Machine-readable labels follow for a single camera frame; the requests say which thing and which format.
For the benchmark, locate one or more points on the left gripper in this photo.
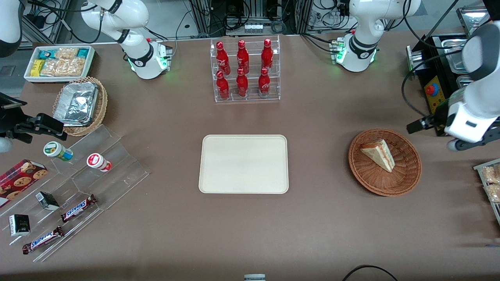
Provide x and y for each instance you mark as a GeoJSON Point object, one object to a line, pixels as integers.
{"type": "Point", "coordinates": [438, 118]}

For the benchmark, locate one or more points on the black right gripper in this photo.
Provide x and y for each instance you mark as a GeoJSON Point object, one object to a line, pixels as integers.
{"type": "Point", "coordinates": [8, 121]}

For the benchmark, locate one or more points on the triangular sandwich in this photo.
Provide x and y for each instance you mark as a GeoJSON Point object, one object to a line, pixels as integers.
{"type": "Point", "coordinates": [379, 154]}

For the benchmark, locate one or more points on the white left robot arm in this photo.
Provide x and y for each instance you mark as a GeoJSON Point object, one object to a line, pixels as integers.
{"type": "Point", "coordinates": [363, 35]}

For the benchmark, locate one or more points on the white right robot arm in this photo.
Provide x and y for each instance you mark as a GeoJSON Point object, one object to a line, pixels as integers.
{"type": "Point", "coordinates": [146, 58]}

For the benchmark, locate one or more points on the brown wicker basket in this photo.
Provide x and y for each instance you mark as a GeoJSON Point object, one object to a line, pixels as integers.
{"type": "Point", "coordinates": [402, 171]}

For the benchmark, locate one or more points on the steel tray with snacks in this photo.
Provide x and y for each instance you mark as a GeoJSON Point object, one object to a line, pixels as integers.
{"type": "Point", "coordinates": [478, 168]}

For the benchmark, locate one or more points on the light wicker basket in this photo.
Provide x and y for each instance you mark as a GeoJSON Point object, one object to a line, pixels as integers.
{"type": "Point", "coordinates": [102, 105]}

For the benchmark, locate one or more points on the beige plastic tray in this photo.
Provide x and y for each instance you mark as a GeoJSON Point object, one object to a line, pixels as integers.
{"type": "Point", "coordinates": [243, 164]}

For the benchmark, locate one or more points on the green lidded cup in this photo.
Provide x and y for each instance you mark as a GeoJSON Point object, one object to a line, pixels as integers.
{"type": "Point", "coordinates": [58, 151]}

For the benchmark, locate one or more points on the red emergency button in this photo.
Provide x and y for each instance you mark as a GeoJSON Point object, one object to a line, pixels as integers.
{"type": "Point", "coordinates": [430, 90]}

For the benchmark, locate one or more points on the aluminium foil container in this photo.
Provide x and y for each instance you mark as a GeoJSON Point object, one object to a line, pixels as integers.
{"type": "Point", "coordinates": [76, 103]}

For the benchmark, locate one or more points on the white snack bin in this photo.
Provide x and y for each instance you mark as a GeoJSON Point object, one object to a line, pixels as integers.
{"type": "Point", "coordinates": [29, 76]}

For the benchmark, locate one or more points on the red cookie box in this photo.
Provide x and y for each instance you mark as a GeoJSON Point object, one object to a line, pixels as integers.
{"type": "Point", "coordinates": [19, 181]}

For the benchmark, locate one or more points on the steel pan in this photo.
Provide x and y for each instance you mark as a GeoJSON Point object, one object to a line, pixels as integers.
{"type": "Point", "coordinates": [455, 58]}
{"type": "Point", "coordinates": [464, 81]}

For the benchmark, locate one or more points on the yellow snack packet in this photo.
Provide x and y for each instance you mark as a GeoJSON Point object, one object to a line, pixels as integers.
{"type": "Point", "coordinates": [37, 67]}

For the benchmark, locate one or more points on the black food display case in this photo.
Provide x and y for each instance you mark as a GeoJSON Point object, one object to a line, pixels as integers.
{"type": "Point", "coordinates": [431, 58]}

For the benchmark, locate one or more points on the clear bag of crackers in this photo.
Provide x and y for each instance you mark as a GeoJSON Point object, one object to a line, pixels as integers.
{"type": "Point", "coordinates": [64, 67]}

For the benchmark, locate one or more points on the red lidded cup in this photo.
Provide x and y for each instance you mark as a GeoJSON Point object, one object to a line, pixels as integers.
{"type": "Point", "coordinates": [98, 162]}

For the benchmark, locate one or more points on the small black box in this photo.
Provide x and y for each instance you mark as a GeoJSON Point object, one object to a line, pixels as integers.
{"type": "Point", "coordinates": [19, 225]}
{"type": "Point", "coordinates": [47, 200]}

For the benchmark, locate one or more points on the teal snack packet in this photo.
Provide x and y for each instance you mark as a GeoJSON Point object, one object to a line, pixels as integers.
{"type": "Point", "coordinates": [47, 54]}
{"type": "Point", "coordinates": [83, 53]}

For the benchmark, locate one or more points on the Snickers bar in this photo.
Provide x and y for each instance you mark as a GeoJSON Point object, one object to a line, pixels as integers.
{"type": "Point", "coordinates": [42, 240]}
{"type": "Point", "coordinates": [78, 208]}

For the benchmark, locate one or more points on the clear acrylic tiered stand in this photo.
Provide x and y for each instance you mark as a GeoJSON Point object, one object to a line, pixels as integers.
{"type": "Point", "coordinates": [117, 171]}

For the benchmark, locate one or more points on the clear acrylic bottle rack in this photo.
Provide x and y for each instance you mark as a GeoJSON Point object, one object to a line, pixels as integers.
{"type": "Point", "coordinates": [273, 84]}

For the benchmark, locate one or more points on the red cola bottle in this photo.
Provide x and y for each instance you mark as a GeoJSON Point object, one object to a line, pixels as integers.
{"type": "Point", "coordinates": [264, 84]}
{"type": "Point", "coordinates": [242, 57]}
{"type": "Point", "coordinates": [222, 88]}
{"type": "Point", "coordinates": [222, 58]}
{"type": "Point", "coordinates": [267, 55]}
{"type": "Point", "coordinates": [242, 85]}

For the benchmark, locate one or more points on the white power strip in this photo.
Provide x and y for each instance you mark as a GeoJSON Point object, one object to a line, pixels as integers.
{"type": "Point", "coordinates": [253, 27]}

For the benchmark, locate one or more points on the grey device edge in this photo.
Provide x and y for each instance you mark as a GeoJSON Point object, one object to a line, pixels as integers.
{"type": "Point", "coordinates": [254, 277]}

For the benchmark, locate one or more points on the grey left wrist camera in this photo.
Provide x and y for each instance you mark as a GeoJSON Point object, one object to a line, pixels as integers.
{"type": "Point", "coordinates": [468, 145]}

